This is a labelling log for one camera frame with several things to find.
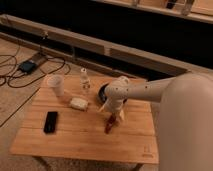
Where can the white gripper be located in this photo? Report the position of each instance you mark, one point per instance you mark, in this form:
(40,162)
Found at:
(114,107)

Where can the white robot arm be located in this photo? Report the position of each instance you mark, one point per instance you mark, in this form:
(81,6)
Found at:
(185,123)

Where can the dark blue bowl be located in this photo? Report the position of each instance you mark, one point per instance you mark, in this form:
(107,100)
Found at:
(103,97)

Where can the clear plastic water bottle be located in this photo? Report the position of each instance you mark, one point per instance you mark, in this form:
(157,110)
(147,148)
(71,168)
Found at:
(85,81)

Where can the white sponge block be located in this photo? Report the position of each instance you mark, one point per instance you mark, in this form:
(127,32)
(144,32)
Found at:
(79,104)

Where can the wooden slatted table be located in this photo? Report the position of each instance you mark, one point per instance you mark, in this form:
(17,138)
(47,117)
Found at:
(80,135)

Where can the black phone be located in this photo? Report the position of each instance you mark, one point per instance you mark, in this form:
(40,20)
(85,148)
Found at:
(50,122)

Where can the black power adapter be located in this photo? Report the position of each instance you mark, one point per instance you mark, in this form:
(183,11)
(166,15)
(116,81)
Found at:
(27,67)

